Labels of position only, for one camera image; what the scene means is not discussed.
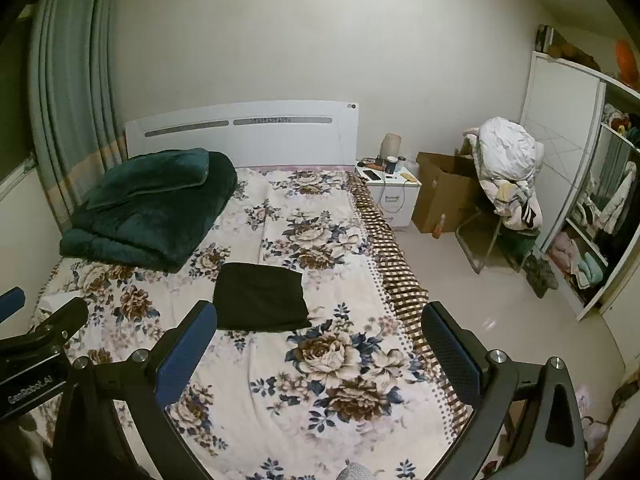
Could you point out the white nightstand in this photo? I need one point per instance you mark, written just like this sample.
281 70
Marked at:
395 194

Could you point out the pile of white clothes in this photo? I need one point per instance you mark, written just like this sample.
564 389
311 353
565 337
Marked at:
507 160

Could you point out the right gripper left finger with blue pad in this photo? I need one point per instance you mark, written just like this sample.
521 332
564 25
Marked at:
89 442

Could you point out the grey-green curtain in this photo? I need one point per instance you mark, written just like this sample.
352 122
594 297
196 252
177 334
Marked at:
76 127

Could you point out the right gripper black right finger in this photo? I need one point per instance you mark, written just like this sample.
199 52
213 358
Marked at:
529 408

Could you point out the beige lamp on nightstand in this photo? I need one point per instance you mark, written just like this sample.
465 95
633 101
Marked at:
390 145

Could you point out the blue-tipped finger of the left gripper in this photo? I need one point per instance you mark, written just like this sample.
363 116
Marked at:
11 302

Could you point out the metal folding chair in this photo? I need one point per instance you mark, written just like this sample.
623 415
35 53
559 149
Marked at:
483 236

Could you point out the white wardrobe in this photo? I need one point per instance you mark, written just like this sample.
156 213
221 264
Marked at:
588 185

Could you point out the dark green folded quilt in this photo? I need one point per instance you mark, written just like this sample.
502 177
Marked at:
153 210

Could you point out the white bed headboard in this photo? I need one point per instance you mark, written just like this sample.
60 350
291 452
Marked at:
262 133

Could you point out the brown cardboard box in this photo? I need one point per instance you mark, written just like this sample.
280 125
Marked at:
448 192

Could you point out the floral bed blanket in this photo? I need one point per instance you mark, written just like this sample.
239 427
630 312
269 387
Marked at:
358 384

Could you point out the black striped sweater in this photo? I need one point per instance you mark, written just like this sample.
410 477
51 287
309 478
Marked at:
255 298

